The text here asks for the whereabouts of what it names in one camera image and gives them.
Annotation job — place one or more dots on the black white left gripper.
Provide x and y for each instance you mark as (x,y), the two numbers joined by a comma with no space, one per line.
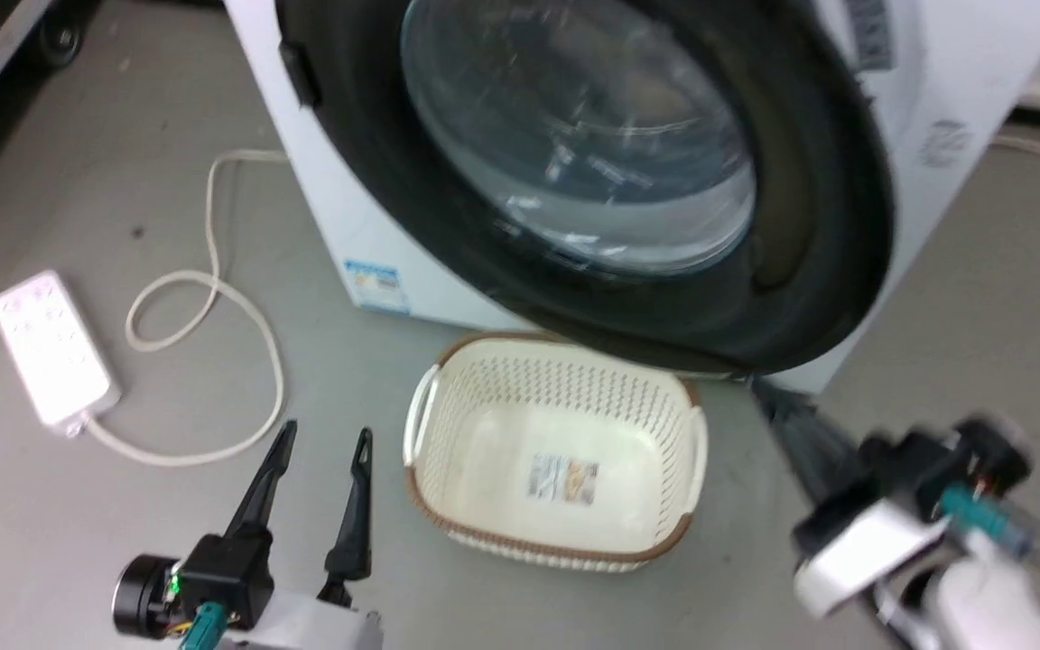
(231,578)

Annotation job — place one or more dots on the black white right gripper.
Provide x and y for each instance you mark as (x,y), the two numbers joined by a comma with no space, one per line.
(872,542)

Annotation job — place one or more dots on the black round glass washer door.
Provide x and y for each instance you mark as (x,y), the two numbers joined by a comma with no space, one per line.
(827,226)

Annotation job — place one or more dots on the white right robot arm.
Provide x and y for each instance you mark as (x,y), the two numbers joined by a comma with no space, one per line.
(989,600)

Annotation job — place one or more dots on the white front-load washing machine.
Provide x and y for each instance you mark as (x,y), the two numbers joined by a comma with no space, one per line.
(935,81)

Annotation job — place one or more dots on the cream plastic basket brown rim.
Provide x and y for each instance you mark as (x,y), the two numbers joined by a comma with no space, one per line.
(520,433)

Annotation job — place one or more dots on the blue white energy label sticker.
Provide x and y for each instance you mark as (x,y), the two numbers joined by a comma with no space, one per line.
(377,285)

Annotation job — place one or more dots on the printed basket label sticker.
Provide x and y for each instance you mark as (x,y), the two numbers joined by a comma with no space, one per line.
(563,478)

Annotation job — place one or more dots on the white power strip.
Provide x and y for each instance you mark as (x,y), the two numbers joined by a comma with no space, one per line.
(52,348)

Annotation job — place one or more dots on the black caster wheel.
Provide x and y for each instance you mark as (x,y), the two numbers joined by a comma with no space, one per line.
(61,41)

